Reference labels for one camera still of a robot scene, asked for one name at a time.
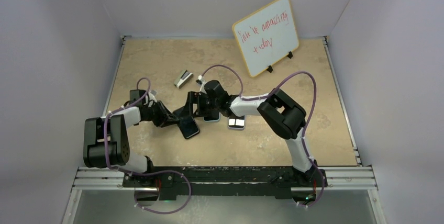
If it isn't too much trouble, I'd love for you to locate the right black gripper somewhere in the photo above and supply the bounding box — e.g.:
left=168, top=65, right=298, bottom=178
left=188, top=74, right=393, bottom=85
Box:
left=180, top=92, right=219, bottom=119

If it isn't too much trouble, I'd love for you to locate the black phone case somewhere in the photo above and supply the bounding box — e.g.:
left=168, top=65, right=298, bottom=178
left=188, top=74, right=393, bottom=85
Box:
left=173, top=108, right=187, bottom=119

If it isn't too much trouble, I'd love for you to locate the light blue phone case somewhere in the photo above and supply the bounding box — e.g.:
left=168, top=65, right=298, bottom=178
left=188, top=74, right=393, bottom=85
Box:
left=203, top=112, right=221, bottom=122

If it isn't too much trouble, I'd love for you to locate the lavender phone case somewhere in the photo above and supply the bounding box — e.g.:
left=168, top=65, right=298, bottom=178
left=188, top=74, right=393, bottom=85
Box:
left=227, top=115, right=247, bottom=131

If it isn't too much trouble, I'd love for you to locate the black phone with grey edge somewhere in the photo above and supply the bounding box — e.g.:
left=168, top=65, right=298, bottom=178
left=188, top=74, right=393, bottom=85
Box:
left=178, top=116, right=200, bottom=139

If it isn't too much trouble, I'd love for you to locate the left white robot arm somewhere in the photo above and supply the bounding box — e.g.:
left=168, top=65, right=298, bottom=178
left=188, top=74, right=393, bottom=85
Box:
left=83, top=89, right=179, bottom=187

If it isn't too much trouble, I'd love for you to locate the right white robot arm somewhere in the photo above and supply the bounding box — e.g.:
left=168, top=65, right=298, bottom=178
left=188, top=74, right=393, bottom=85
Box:
left=174, top=80, right=316, bottom=186

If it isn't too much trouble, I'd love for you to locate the white green stapler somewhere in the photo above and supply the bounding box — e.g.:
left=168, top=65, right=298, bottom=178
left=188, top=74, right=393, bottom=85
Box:
left=174, top=70, right=193, bottom=89

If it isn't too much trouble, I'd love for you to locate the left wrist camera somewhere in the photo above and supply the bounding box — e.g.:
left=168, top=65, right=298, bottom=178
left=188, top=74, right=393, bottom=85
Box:
left=147, top=90, right=157, bottom=103

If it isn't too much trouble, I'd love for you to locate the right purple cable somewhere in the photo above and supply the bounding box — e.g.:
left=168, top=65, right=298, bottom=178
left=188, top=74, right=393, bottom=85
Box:
left=199, top=64, right=327, bottom=209

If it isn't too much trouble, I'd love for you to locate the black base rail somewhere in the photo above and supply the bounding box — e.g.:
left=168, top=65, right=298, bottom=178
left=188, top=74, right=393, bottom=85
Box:
left=123, top=166, right=328, bottom=203

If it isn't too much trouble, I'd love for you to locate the white board with yellow frame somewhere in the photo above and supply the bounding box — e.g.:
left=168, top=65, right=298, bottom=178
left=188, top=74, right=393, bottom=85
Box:
left=232, top=0, right=300, bottom=77

